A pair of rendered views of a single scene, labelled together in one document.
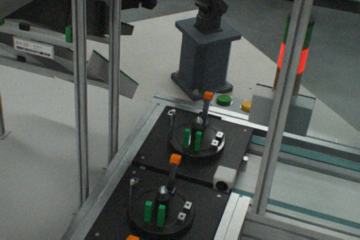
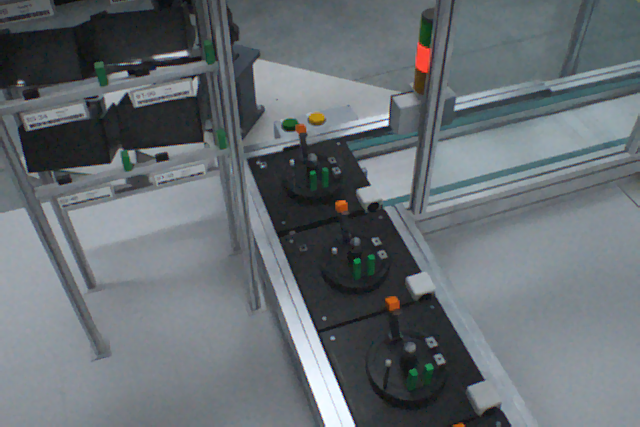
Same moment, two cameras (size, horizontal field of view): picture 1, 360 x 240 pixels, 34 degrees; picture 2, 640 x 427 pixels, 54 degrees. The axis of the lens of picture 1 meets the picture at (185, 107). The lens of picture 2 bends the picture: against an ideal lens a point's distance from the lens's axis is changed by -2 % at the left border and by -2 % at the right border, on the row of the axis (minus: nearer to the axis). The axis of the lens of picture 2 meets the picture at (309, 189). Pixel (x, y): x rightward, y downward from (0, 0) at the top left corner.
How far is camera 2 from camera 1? 0.59 m
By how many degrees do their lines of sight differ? 26
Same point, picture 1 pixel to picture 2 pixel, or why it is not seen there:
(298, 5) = (449, 6)
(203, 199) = (372, 227)
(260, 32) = not seen: hidden behind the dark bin
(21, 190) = (177, 327)
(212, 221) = (398, 242)
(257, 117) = (406, 127)
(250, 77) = (266, 89)
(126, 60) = not seen: hidden behind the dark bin
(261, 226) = (425, 222)
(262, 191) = (422, 191)
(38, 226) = (231, 348)
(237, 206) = (398, 216)
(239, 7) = not seen: hidden behind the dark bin
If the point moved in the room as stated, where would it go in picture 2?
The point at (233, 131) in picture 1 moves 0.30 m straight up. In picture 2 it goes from (330, 150) to (331, 41)
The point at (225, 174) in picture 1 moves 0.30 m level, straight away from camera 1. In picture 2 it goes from (371, 194) to (308, 117)
